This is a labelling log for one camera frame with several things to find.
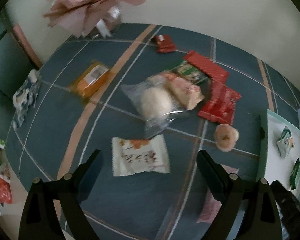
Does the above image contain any white bun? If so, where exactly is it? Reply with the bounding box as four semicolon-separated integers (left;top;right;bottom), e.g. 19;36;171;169
121;75;187;139

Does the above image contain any dark green biscuit pack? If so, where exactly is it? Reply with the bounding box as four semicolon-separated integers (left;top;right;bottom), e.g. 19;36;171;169
289;158;300;190

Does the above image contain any pudding jelly cup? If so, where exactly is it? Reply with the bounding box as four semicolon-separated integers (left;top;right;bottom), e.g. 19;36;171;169
214;124;239;152

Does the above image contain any crumpled blue white wrapper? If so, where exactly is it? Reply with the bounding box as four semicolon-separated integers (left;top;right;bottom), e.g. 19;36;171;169
12;69;42;129

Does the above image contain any white orange Chinese snack bag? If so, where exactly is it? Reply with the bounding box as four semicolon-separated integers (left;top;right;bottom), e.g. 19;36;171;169
111;135;170;177

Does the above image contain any pink paper flower bouquet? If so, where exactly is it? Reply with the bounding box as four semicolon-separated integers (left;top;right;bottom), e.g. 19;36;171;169
43;0;146;38

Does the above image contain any white green cracker pack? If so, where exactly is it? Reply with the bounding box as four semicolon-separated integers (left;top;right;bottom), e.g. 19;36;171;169
276;126;294;158

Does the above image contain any green cow rice cracker pack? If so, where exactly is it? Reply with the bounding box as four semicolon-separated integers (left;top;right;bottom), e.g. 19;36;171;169
171;60;208;85

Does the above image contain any red plastic bag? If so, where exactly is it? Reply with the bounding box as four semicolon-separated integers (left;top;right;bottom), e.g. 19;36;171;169
0;178;13;204

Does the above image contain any pink barcode snack bag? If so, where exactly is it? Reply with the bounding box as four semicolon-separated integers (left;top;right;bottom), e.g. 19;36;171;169
196;164;240;224

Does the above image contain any pink orange bread package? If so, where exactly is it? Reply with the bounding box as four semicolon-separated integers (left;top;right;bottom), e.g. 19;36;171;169
160;71;204;111

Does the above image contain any orange cake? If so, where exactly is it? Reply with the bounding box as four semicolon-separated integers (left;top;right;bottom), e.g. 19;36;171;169
69;61;110;99

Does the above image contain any small dark red snack packet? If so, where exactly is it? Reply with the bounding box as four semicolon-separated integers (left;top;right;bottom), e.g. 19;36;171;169
152;35;176;54

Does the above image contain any red flower snack bag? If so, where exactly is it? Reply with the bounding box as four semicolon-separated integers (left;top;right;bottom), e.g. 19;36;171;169
198;80;242;126

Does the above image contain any mint green white tray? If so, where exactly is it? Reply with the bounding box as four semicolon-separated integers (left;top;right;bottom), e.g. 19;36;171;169
257;109;300;200

